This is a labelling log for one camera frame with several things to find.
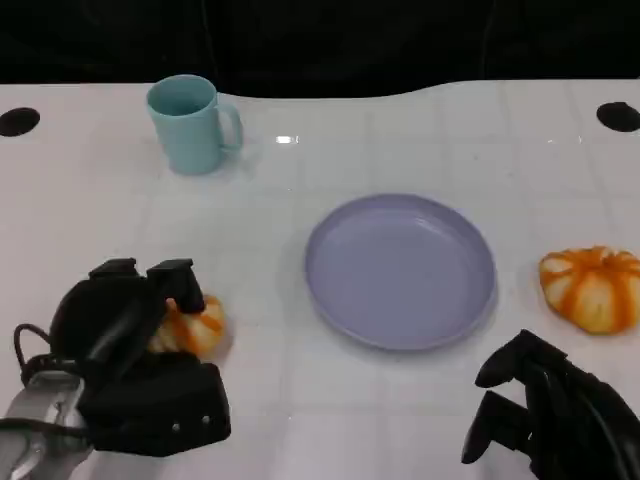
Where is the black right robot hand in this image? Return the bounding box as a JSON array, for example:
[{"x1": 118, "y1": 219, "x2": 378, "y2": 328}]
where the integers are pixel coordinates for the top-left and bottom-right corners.
[{"x1": 460, "y1": 328, "x2": 640, "y2": 480}]

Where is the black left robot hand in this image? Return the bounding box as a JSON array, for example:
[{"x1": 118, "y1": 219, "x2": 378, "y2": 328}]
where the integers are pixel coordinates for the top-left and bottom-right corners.
[{"x1": 49, "y1": 257, "x2": 207, "y2": 386}]

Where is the orange and white bread roll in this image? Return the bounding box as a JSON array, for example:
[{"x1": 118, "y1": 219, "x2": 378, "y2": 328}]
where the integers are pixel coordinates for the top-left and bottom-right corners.
[
  {"x1": 147, "y1": 293, "x2": 226, "y2": 358},
  {"x1": 538, "y1": 244, "x2": 640, "y2": 335}
]

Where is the pale green mug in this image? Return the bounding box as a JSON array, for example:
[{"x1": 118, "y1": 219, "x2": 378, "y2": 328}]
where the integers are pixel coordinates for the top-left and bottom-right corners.
[{"x1": 146, "y1": 74, "x2": 245, "y2": 176}]

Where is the black table grommet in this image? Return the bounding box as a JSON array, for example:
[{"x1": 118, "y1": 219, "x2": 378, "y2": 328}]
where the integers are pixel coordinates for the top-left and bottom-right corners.
[
  {"x1": 596, "y1": 101, "x2": 640, "y2": 133},
  {"x1": 0, "y1": 106, "x2": 41, "y2": 137}
]

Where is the lilac plate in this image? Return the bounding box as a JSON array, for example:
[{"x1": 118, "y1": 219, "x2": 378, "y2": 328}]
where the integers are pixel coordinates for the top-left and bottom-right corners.
[{"x1": 304, "y1": 193, "x2": 498, "y2": 352}]

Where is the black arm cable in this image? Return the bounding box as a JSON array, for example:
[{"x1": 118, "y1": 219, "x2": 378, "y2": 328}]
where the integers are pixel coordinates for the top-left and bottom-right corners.
[
  {"x1": 12, "y1": 323, "x2": 84, "y2": 387},
  {"x1": 0, "y1": 417, "x2": 94, "y2": 441}
]

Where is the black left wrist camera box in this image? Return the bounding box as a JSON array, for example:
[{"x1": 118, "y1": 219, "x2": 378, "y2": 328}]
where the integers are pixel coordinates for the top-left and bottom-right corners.
[{"x1": 79, "y1": 362, "x2": 232, "y2": 457}]

